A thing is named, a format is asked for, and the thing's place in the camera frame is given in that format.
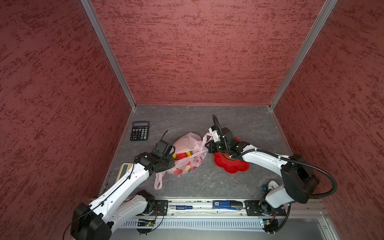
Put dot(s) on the aluminium corner post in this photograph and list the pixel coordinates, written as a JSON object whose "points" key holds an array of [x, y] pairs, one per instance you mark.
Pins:
{"points": [[97, 26], [317, 26]]}

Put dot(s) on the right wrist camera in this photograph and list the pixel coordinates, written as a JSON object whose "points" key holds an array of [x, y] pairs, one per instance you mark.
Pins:
{"points": [[216, 134]]}

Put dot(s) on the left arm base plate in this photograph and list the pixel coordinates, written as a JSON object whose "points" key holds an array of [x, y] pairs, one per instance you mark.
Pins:
{"points": [[159, 207]]}

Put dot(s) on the cream yellow calculator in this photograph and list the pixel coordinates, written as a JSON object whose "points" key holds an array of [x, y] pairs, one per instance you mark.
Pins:
{"points": [[125, 167]]}

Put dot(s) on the perforated metal front rail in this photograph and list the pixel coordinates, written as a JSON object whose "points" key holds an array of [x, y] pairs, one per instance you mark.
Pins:
{"points": [[252, 225]]}

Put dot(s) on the black calculator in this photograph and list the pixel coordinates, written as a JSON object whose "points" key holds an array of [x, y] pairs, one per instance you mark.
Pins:
{"points": [[140, 131]]}

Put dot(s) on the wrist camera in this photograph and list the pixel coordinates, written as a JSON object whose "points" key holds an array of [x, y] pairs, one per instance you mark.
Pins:
{"points": [[163, 149], [216, 134]]}

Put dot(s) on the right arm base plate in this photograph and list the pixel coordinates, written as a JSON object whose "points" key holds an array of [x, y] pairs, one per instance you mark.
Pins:
{"points": [[255, 208]]}

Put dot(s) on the pink plastic bag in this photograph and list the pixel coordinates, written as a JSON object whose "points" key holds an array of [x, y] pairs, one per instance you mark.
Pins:
{"points": [[189, 142]]}

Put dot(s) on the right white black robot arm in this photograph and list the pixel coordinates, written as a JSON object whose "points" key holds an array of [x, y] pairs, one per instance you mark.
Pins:
{"points": [[299, 178]]}

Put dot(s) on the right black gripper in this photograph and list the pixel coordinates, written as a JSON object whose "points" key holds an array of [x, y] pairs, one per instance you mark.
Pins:
{"points": [[211, 148]]}

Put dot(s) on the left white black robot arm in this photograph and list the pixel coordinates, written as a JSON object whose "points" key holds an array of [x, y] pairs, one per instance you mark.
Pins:
{"points": [[99, 219]]}

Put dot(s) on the blue marker pen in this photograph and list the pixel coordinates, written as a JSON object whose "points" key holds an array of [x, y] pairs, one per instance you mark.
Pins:
{"points": [[180, 207]]}

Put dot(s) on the white analog clock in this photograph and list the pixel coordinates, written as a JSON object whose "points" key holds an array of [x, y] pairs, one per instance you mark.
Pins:
{"points": [[271, 185]]}

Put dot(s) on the red flower-shaped plastic bowl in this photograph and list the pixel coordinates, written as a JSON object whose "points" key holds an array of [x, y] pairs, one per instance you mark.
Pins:
{"points": [[223, 160]]}

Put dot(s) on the fake red apple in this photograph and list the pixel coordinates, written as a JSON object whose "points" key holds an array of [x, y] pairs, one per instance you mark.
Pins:
{"points": [[181, 156]]}

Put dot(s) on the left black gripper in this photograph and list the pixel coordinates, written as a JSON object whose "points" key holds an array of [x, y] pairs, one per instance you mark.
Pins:
{"points": [[171, 164]]}

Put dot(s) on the right aluminium corner post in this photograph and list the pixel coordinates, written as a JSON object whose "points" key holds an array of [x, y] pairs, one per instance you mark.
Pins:
{"points": [[317, 26]]}

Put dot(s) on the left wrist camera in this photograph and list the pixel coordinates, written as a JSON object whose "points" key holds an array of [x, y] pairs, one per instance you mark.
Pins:
{"points": [[163, 149]]}

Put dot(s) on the left aluminium corner post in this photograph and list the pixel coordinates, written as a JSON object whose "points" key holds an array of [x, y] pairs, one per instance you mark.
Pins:
{"points": [[97, 26]]}

